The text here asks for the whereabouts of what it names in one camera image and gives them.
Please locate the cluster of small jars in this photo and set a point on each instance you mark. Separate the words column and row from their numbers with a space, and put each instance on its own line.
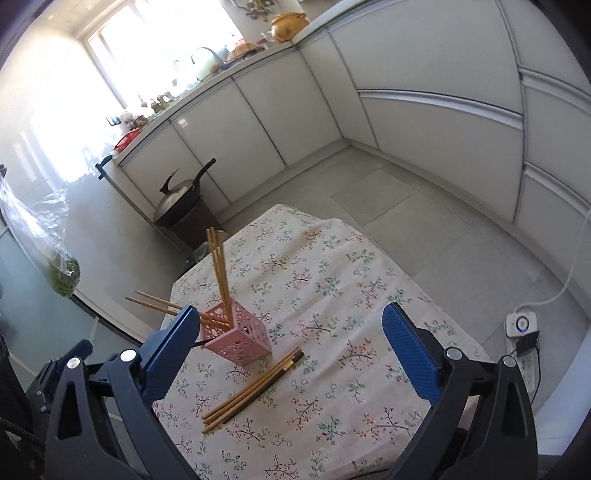
column 157, row 101

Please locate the woven bamboo basket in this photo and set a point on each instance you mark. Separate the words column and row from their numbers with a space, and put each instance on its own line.
column 242, row 48

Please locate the crumpled plastic bag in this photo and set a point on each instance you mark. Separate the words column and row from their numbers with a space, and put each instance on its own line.
column 203, row 253

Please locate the black counter bracket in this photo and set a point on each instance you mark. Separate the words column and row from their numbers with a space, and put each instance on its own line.
column 104, row 165

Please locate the kitchen window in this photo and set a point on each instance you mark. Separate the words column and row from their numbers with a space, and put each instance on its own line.
column 157, row 50

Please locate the brown clay pot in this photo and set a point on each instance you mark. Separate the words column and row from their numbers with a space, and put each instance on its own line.
column 288, row 28

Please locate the sink faucet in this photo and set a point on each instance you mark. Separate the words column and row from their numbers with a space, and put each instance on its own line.
column 196, row 53

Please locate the metal wok lid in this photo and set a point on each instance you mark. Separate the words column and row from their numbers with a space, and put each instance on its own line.
column 173, row 196

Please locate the black power adapter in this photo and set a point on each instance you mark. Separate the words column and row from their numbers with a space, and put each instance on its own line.
column 528, row 344

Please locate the brown plastic bin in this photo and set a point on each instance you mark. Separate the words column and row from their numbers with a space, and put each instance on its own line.
column 189, row 226

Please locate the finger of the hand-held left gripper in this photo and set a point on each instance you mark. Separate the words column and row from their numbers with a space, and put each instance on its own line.
column 83, row 348

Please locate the pink perforated utensil holder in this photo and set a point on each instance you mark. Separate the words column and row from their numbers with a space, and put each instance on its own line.
column 240, row 341

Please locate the tan bamboo chopstick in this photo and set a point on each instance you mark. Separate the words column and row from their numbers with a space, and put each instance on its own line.
column 211, row 240
column 223, row 240
column 147, row 306
column 217, row 240
column 157, row 299
column 231, row 411
column 240, row 391
column 244, row 395

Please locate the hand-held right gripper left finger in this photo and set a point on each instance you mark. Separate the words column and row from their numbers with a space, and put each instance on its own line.
column 175, row 344

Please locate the black wok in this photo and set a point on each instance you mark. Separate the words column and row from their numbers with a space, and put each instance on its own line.
column 203, row 177

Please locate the plastic bag of greens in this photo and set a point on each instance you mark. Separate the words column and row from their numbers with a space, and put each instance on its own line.
column 64, row 272

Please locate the floral tablecloth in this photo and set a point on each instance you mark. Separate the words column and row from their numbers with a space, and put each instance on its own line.
column 332, row 286

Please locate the white power strip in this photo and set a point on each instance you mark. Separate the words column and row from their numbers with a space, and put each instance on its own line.
column 521, row 323

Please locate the red plastic basket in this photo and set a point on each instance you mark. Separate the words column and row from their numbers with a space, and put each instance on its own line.
column 127, row 141

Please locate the white kitchen cabinet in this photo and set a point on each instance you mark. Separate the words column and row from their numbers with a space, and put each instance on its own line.
column 415, row 92

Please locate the frosted glass sliding door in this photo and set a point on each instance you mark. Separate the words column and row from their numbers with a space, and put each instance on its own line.
column 27, row 314

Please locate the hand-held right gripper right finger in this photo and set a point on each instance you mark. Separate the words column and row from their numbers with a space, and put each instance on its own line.
column 408, row 346

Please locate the pale green basin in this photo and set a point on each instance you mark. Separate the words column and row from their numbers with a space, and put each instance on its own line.
column 207, row 67

